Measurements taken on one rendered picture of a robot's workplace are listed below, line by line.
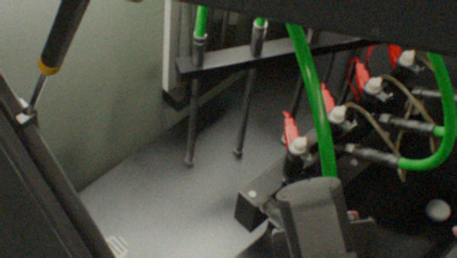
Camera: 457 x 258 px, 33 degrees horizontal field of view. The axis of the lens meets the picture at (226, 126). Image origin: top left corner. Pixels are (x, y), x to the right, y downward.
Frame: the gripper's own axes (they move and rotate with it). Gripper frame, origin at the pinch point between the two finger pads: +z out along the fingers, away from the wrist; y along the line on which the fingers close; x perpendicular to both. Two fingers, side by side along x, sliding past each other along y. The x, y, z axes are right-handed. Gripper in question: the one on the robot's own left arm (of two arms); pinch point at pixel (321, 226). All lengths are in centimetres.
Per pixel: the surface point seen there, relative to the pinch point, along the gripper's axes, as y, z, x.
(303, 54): -0.3, -6.9, -20.0
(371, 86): -10.2, 29.0, -9.7
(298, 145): 1.3, 19.3, -4.8
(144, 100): 24.9, 41.0, -10.2
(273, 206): 5.3, 9.9, 0.3
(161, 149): 25, 49, 0
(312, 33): -2.9, 33.5, -18.0
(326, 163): -1.2, -8.0, -9.2
